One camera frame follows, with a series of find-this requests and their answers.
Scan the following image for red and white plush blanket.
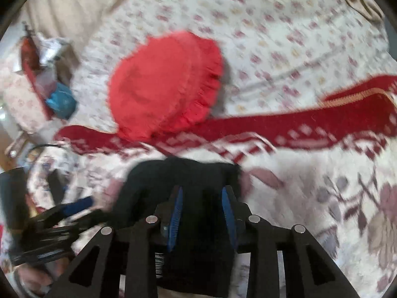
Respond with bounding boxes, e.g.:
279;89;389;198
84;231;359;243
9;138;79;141
28;74;397;298

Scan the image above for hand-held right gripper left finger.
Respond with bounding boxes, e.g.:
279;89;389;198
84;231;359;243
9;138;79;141
45;185;184;298

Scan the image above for blue plastic bag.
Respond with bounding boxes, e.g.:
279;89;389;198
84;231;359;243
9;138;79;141
45;82;77;113

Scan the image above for red round ruffled pillow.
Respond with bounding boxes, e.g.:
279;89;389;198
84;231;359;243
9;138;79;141
107;31;225;142

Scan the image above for red bag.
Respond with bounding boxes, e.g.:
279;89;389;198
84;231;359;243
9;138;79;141
19;36;53;121

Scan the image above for white plastic bag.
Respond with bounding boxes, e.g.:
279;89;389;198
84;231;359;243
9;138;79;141
36;36;72;63

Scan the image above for floral pillow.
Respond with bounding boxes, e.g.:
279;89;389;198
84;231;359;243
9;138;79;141
0;53;48;135

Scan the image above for beige curtain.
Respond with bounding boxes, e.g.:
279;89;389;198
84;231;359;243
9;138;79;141
23;0;151;52

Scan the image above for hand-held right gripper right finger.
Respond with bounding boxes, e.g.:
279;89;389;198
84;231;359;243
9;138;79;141
221;185;354;298

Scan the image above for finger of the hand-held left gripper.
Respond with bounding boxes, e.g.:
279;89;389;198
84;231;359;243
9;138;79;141
29;196;95;224
11;211;107;267

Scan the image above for floral bed sheet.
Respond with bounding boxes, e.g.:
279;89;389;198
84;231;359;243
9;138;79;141
66;0;397;137

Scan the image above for black pants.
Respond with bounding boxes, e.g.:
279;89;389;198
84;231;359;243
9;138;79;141
93;158;246;298

